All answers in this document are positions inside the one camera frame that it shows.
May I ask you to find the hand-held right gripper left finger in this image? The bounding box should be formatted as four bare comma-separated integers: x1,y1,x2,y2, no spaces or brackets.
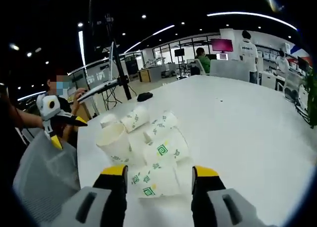
53,164,129,227

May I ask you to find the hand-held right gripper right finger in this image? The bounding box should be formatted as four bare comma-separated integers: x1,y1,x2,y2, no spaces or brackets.
190,165,267,227

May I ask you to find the pile of paper cups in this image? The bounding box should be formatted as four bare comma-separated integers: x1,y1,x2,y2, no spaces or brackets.
95,105,193,198

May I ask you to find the grey mesh office chair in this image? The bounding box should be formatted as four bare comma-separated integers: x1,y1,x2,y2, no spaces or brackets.
12,130,82,224

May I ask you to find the silver laptop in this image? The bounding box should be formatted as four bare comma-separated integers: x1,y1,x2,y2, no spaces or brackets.
76,41,120,103

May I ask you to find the person's dark clothing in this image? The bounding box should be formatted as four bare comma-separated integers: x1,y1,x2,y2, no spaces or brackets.
0,88,25,183

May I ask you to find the ceiling strip light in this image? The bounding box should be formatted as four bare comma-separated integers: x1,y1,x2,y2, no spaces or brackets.
78,30,87,66
207,11,297,31
123,25,175,54

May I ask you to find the black tripod stand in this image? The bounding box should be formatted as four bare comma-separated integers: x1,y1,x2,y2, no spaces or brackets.
95,12,138,106

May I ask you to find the black computer mouse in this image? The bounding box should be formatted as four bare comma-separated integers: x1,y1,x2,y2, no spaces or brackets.
137,92,154,102

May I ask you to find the wooden cabinet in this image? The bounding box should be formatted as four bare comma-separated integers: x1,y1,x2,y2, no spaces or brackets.
138,68,152,83

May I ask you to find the black monitor on stand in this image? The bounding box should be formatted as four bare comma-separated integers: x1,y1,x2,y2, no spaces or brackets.
174,48,186,78

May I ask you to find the white office chair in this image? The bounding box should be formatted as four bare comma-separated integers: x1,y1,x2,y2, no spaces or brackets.
190,58,208,76
274,74,292,94

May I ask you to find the green potted plant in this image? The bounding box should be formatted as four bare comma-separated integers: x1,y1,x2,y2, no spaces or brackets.
303,68,317,128

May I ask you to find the pink monitor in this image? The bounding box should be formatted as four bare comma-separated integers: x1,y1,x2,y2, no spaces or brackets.
210,38,234,53

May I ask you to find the black cables bundle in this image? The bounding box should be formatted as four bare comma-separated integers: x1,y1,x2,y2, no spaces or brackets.
284,88,310,123

